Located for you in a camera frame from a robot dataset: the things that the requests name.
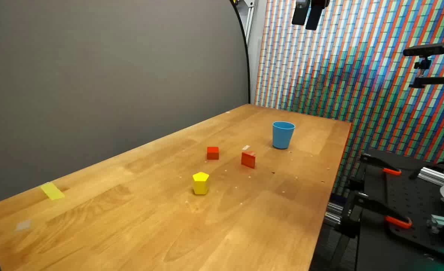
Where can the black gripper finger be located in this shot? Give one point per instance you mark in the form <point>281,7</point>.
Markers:
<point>316,13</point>
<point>301,13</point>

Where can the yellow pentagon block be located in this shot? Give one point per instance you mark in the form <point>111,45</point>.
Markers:
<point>201,185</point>

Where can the blue cup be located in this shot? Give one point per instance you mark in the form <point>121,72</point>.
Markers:
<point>284,136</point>

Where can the orange rectangular block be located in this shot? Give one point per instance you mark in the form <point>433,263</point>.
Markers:
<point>249,161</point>

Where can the red cube block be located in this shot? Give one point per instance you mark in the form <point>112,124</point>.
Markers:
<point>213,153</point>

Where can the white tape strip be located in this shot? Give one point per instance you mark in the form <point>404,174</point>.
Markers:
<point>246,148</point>

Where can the silver aluminium profile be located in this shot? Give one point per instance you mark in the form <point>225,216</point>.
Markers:
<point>434,177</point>

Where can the black breadboard plate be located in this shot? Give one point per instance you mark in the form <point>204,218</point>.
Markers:
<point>412,201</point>

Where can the yellow tape piece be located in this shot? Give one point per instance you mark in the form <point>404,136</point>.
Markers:
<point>52,192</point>

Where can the black camera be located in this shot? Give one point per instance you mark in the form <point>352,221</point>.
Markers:
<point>430,49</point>

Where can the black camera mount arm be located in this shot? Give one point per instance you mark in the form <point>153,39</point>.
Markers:
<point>434,81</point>

